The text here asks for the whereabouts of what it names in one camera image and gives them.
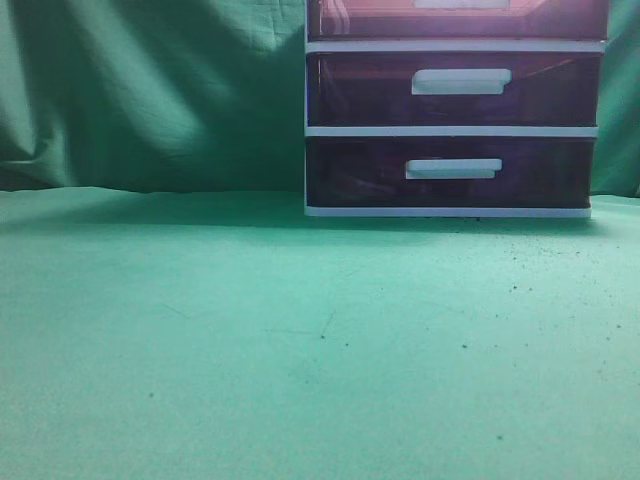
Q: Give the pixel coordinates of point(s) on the translucent purple drawer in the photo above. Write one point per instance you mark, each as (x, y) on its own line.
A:
(552, 19)
(532, 89)
(529, 172)

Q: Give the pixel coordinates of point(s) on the green backdrop cloth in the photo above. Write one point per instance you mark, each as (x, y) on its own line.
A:
(152, 95)

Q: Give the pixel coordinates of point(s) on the white plastic drawer cabinet frame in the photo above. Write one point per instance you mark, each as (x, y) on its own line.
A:
(436, 169)

